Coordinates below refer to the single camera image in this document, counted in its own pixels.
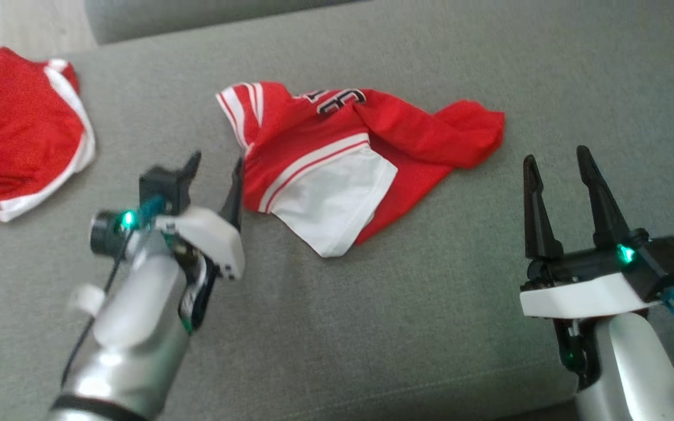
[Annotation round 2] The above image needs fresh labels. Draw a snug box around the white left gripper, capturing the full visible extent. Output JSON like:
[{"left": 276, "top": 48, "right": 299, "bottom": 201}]
[{"left": 156, "top": 151, "right": 245, "bottom": 334}]

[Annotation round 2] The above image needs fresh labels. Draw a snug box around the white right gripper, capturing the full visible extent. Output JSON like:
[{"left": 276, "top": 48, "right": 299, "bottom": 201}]
[{"left": 520, "top": 146, "right": 662, "bottom": 375}]

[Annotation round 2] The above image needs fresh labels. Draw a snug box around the red white sports jersey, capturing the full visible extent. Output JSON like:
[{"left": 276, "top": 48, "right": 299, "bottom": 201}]
[{"left": 216, "top": 81, "right": 506, "bottom": 258}]

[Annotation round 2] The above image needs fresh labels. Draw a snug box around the red shorts white trim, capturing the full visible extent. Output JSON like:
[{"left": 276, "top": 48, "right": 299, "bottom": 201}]
[{"left": 0, "top": 47, "right": 97, "bottom": 223}]

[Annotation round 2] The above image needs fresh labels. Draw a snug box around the grey sofa seat cushion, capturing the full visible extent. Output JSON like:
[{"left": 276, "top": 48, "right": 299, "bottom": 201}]
[{"left": 84, "top": 0, "right": 373, "bottom": 46}]

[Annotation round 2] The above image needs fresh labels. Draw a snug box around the wide grey sofa chaise cushion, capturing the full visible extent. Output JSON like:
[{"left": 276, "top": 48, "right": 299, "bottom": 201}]
[{"left": 0, "top": 0, "right": 674, "bottom": 421}]

